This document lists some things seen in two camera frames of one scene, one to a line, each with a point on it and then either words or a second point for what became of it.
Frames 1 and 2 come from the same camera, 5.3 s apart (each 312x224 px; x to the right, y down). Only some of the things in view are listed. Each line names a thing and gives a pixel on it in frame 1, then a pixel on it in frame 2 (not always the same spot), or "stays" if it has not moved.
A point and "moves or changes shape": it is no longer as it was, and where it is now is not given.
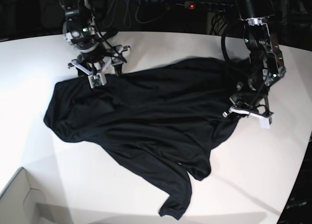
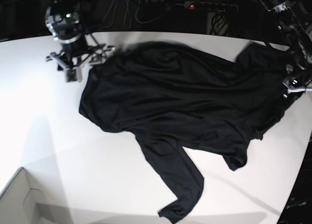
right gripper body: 251,101 to 292,83
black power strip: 208,6 stays
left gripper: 92,64 to 73,64
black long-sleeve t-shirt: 165,118 moves or changes shape
